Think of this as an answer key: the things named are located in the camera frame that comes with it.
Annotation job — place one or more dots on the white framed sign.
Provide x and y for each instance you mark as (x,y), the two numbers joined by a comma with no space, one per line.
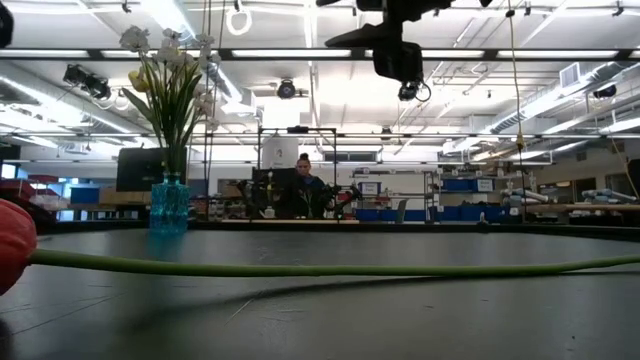
(370,189)

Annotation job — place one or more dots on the black screen panel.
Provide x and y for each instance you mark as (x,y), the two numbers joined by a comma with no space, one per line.
(280,180)

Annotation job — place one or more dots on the black metal frame rig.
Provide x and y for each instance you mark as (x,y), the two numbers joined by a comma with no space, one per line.
(297,129)

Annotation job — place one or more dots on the person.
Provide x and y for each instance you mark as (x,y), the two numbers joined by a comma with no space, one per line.
(306,190)

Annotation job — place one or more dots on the white artificial flower bunch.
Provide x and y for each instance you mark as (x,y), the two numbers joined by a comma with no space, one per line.
(205,105)
(167,55)

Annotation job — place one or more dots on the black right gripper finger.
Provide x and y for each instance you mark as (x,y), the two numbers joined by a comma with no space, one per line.
(370,35)

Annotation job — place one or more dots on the brown cardboard box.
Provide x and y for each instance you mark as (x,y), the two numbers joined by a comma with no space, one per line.
(125,195)

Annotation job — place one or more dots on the wooden background table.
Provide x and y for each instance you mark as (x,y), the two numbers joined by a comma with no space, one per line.
(580,207)

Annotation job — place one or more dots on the red artificial tulip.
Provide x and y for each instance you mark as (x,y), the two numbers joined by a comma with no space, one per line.
(15,245)

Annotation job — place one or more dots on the round black ceiling camera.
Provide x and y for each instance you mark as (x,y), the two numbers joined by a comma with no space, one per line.
(286,90)

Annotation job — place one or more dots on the blue labelled shelf bin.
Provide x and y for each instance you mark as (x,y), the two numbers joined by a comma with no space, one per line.
(460,185)

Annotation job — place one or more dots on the blue storage bin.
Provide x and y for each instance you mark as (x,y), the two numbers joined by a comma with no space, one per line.
(84,195)

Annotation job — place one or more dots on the yellow artificial tulip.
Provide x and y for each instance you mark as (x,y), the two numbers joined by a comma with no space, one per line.
(137,80)

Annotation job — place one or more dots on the black ceiling-mounted device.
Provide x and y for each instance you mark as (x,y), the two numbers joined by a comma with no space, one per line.
(87,80)

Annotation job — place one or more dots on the black monitor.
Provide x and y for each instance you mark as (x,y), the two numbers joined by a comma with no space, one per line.
(137,170)

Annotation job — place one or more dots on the teal cut-glass vase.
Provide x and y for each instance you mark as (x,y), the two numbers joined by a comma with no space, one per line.
(170,205)

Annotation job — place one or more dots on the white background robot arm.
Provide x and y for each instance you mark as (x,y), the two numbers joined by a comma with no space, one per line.
(610,195)
(525,195)

